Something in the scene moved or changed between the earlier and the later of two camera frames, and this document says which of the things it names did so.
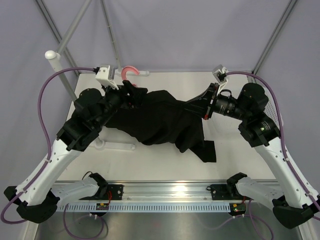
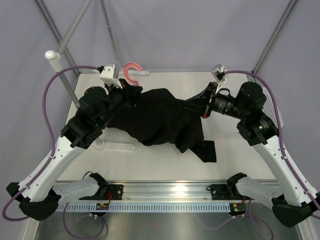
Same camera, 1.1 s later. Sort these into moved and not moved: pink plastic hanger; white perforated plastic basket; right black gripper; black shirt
Moved: pink plastic hanger
Not moved: white perforated plastic basket; black shirt; right black gripper
